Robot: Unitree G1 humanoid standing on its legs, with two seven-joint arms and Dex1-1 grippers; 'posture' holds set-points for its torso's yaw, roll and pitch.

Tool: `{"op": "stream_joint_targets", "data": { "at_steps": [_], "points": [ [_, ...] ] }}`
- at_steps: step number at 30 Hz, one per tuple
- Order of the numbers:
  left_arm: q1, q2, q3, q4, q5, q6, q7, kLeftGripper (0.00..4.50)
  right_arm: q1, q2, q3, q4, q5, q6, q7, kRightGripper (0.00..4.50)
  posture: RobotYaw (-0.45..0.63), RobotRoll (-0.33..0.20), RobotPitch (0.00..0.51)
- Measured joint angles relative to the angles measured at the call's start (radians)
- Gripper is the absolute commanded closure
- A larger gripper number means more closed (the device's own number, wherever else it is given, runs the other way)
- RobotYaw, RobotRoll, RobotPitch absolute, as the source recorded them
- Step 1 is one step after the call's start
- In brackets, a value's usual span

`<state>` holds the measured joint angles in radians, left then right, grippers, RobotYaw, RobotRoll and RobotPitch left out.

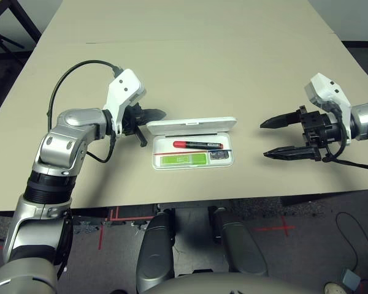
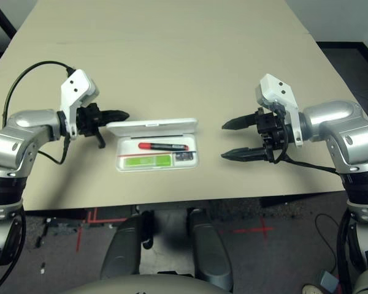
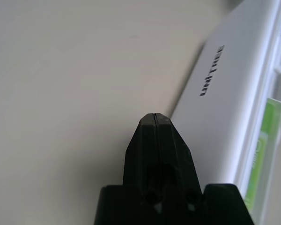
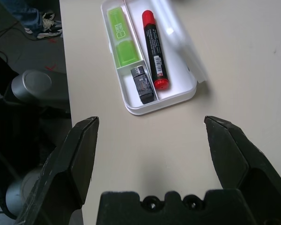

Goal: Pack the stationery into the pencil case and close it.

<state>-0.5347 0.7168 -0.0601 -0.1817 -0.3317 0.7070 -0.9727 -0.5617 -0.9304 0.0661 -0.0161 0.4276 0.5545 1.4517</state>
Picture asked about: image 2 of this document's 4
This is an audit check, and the beige robot torso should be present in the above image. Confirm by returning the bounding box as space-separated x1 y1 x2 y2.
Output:
64 273 231 294

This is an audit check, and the black marker with red cap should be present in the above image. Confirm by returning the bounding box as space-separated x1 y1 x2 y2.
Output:
137 141 188 151

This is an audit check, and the thin left gripper cable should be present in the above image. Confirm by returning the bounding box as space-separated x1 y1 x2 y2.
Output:
36 134 69 166

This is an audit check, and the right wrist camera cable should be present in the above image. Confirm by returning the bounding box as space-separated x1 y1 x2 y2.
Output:
282 153 344 177

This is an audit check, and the white hinged pencil case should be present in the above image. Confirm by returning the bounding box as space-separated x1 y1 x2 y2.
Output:
105 118 201 173

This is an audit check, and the grey robot leg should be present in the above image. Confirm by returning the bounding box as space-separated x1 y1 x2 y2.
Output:
100 214 156 281
186 208 234 292

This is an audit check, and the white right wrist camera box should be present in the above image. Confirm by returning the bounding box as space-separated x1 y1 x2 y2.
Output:
254 73 304 148

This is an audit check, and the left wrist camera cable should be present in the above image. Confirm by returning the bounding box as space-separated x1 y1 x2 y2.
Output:
1 60 76 123

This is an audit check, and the blue grey foot pedal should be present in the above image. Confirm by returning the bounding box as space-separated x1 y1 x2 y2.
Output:
317 269 340 290

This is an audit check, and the green white eraser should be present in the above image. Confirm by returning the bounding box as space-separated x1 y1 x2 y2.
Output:
125 155 172 168

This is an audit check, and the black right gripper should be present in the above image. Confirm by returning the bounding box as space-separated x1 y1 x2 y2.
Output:
220 107 291 165

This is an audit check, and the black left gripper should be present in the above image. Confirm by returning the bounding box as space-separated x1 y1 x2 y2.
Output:
76 103 131 150

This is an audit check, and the thin black floor cable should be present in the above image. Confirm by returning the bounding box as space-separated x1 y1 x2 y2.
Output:
314 213 340 273

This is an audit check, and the grey robot left leg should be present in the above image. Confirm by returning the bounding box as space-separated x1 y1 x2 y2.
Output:
100 214 156 281

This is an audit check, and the grey robot right leg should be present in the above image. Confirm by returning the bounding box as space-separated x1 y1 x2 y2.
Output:
186 208 234 292

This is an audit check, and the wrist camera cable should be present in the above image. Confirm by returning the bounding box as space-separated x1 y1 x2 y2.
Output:
1 60 76 123
282 153 344 177

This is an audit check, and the black metal table frame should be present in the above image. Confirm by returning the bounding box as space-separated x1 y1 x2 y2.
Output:
0 0 18 40

